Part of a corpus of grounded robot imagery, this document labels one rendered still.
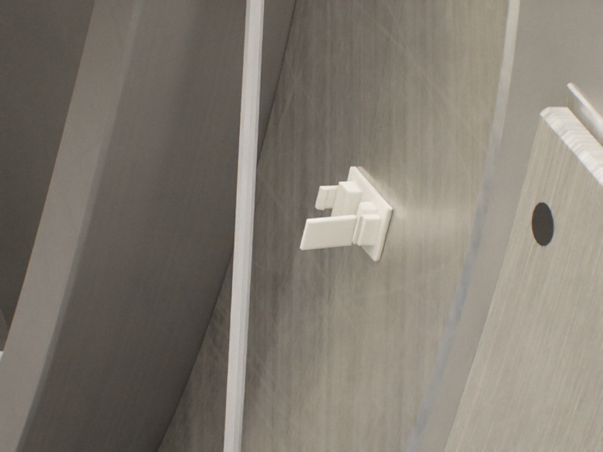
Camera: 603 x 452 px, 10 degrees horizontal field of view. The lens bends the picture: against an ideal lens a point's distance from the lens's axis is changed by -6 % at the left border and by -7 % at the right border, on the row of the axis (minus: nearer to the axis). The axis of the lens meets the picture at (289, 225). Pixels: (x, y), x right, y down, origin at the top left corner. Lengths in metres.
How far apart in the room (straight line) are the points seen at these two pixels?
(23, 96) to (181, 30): 0.90
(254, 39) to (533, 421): 0.14
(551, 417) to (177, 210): 0.18
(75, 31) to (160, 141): 0.91
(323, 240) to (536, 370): 0.10
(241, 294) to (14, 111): 0.92
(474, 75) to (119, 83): 0.11
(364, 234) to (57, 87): 0.94
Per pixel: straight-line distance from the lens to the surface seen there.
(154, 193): 1.01
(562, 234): 0.87
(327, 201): 0.97
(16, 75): 1.89
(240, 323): 0.97
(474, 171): 0.92
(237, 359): 0.97
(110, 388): 1.06
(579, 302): 0.86
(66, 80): 1.90
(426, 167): 0.94
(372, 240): 0.96
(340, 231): 0.96
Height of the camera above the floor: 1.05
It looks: 6 degrees down
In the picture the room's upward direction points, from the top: 1 degrees clockwise
